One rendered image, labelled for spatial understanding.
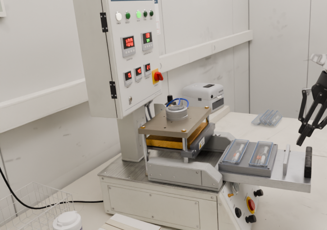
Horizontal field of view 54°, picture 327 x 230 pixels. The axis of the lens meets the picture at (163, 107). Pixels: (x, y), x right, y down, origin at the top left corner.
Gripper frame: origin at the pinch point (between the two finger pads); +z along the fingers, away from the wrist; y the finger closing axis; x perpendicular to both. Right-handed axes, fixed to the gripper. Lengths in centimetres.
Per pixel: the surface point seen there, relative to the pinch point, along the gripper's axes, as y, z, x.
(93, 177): -72, 65, 8
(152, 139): -43.9, 20.7, -9.2
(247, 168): -10.8, 14.7, -8.9
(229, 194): -12.2, 25.0, -10.9
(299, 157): 3.2, 10.6, 7.0
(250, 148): -12.7, 14.4, 5.4
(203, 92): -55, 35, 96
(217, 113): -41, 45, 98
